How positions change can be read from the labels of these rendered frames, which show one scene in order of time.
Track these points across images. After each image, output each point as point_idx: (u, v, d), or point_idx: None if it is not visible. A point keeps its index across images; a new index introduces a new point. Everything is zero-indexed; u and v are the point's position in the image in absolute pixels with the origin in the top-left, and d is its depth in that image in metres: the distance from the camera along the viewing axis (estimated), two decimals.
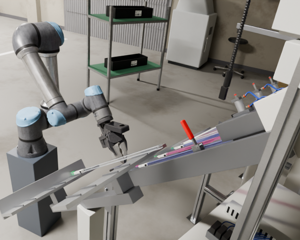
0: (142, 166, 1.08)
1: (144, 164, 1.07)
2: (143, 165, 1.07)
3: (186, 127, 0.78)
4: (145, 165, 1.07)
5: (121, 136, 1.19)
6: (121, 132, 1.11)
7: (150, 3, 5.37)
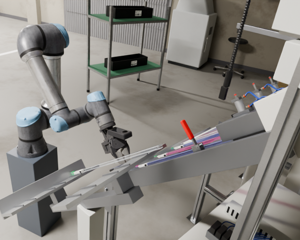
0: (142, 166, 1.08)
1: (144, 164, 1.07)
2: (143, 165, 1.07)
3: (186, 127, 0.78)
4: (145, 165, 1.07)
5: (124, 142, 1.19)
6: (124, 138, 1.11)
7: (150, 3, 5.37)
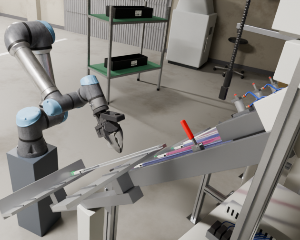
0: (137, 166, 1.11)
1: (139, 164, 1.09)
2: (138, 165, 1.10)
3: (186, 127, 0.78)
4: (140, 165, 1.09)
5: (117, 126, 1.20)
6: (116, 121, 1.11)
7: (150, 3, 5.37)
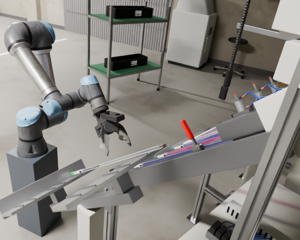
0: (137, 166, 1.11)
1: (139, 164, 1.09)
2: (138, 165, 1.10)
3: (186, 127, 0.78)
4: (140, 165, 1.09)
5: (117, 126, 1.20)
6: (116, 121, 1.11)
7: (150, 3, 5.37)
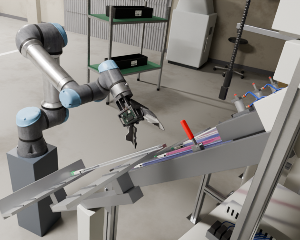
0: (137, 166, 1.11)
1: (139, 164, 1.09)
2: (138, 165, 1.10)
3: (186, 127, 0.78)
4: (140, 165, 1.09)
5: None
6: None
7: (150, 3, 5.37)
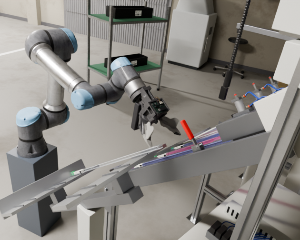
0: (137, 166, 1.11)
1: (139, 164, 1.09)
2: (138, 165, 1.10)
3: (186, 127, 0.78)
4: (140, 165, 1.09)
5: None
6: None
7: (150, 3, 5.37)
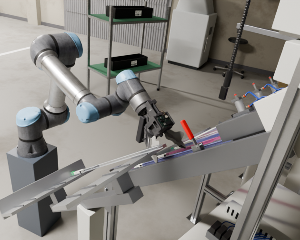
0: (137, 166, 1.11)
1: (139, 164, 1.09)
2: (138, 165, 1.10)
3: (186, 127, 0.78)
4: (140, 165, 1.09)
5: None
6: None
7: (150, 3, 5.37)
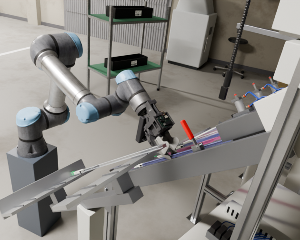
0: (137, 166, 1.11)
1: (139, 164, 1.09)
2: (138, 165, 1.10)
3: (186, 127, 0.78)
4: (140, 165, 1.09)
5: None
6: (146, 139, 1.05)
7: (150, 3, 5.37)
